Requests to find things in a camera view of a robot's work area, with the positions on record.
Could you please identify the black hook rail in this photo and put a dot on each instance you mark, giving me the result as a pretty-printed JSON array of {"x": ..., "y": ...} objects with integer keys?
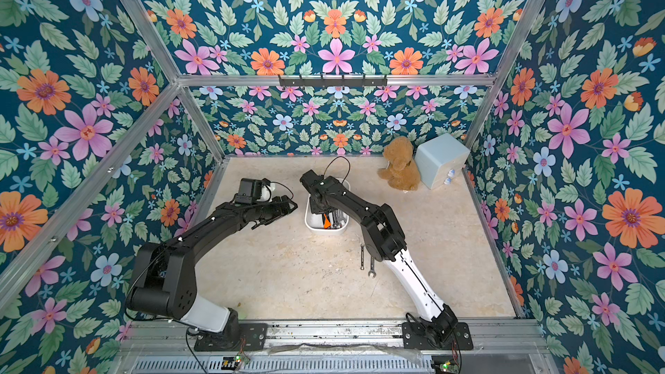
[{"x": 325, "y": 81}]

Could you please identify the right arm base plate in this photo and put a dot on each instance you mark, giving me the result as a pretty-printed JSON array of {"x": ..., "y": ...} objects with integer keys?
[{"x": 418, "y": 336}]

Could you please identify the white plastic storage box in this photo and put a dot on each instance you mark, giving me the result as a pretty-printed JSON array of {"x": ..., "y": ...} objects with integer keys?
[{"x": 313, "y": 219}]

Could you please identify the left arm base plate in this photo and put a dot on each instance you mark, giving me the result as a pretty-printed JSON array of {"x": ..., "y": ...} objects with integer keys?
[{"x": 242, "y": 336}]

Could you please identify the light blue cube box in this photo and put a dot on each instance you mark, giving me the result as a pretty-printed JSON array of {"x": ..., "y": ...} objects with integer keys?
[{"x": 441, "y": 160}]

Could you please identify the small silver combination wrench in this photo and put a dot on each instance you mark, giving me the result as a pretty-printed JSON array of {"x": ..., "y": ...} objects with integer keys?
[{"x": 362, "y": 257}]

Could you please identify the orange-handled adjustable wrench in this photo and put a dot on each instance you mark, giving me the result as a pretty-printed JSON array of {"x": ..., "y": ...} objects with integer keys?
[{"x": 326, "y": 221}]

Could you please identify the perforated metal front rail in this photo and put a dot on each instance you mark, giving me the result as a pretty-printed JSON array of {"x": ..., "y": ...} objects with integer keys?
[{"x": 285, "y": 364}]

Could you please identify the large silver open-end wrench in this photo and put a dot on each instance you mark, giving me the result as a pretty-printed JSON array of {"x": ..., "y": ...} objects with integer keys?
[{"x": 339, "y": 220}]

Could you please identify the medium silver combination wrench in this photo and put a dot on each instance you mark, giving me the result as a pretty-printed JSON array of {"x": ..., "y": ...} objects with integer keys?
[{"x": 372, "y": 272}]

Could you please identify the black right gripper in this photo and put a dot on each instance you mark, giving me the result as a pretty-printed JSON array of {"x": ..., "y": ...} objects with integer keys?
[{"x": 318, "y": 201}]

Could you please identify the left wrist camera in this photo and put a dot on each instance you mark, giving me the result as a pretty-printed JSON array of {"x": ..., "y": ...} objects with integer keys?
[{"x": 253, "y": 191}]

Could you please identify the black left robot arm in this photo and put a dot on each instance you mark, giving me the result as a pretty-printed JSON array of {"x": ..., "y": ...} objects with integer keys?
[{"x": 164, "y": 282}]

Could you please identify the brown teddy bear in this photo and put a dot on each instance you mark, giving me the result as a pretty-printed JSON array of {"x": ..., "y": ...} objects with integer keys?
[{"x": 402, "y": 172}]

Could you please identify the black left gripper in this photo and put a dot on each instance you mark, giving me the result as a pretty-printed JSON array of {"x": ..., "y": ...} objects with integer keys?
[{"x": 278, "y": 210}]

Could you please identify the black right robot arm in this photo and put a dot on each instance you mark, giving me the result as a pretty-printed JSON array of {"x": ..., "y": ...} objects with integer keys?
[{"x": 385, "y": 241}]

